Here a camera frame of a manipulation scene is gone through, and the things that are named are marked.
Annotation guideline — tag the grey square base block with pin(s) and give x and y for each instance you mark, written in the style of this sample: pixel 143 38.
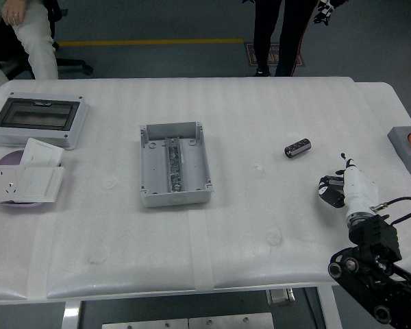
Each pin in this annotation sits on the grey square base block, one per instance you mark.
pixel 405 150

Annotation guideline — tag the open grey junction box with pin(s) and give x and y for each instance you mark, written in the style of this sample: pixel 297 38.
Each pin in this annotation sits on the open grey junction box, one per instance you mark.
pixel 195 161

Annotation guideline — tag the grey distribution box dark window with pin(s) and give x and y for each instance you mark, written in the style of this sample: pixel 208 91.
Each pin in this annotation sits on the grey distribution box dark window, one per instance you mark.
pixel 34 116

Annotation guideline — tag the white foam mat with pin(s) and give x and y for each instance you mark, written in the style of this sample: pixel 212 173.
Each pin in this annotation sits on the white foam mat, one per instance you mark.
pixel 260 222

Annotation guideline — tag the seated person's hand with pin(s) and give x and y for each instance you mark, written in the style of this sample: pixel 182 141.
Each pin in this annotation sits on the seated person's hand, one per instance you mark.
pixel 13 13

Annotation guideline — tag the white table leg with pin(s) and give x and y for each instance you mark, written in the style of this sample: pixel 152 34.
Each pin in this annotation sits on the white table leg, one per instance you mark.
pixel 329 308
pixel 72 317

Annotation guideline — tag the standing person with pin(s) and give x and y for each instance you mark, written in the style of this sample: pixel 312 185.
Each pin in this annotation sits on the standing person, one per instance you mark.
pixel 287 34

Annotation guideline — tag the black office chair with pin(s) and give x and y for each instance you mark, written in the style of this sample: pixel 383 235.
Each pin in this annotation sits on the black office chair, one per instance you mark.
pixel 73 63

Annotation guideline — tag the grey metal plate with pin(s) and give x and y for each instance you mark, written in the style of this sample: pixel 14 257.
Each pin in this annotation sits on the grey metal plate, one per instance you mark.
pixel 144 325
pixel 231 322

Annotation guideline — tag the silver metal bracket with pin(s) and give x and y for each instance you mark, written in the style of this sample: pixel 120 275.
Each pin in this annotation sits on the silver metal bracket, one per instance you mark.
pixel 281 297

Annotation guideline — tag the metal mounting rail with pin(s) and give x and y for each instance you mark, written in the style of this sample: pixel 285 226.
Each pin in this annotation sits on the metal mounting rail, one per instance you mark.
pixel 174 164

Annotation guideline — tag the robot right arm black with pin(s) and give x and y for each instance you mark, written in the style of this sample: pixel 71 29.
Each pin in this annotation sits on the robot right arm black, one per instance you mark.
pixel 376 236

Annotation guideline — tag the black battery with white print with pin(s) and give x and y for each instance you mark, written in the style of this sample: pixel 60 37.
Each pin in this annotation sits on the black battery with white print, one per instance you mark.
pixel 297 148

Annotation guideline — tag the seated person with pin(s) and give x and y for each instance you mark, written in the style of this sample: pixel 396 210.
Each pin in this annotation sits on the seated person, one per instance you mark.
pixel 37 44

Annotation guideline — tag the standing person's left hand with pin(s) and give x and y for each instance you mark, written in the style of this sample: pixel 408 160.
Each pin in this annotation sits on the standing person's left hand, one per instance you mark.
pixel 325 10

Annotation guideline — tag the brown floor sticker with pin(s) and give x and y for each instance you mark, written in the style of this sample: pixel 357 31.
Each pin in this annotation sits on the brown floor sticker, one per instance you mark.
pixel 248 55

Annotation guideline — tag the white socket panel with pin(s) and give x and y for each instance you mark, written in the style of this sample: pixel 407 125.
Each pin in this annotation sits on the white socket panel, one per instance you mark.
pixel 1 185

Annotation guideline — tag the robot right hand white shell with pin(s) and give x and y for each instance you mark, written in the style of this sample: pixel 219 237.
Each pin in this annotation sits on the robot right hand white shell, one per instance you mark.
pixel 358 188

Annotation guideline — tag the purple round plate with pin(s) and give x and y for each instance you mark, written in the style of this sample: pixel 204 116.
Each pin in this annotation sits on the purple round plate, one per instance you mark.
pixel 10 158

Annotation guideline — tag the white switch plate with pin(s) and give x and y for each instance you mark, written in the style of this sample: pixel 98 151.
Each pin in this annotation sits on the white switch plate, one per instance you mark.
pixel 41 152

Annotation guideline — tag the white switch panel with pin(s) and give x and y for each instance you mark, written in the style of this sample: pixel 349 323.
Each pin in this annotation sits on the white switch panel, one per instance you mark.
pixel 37 183

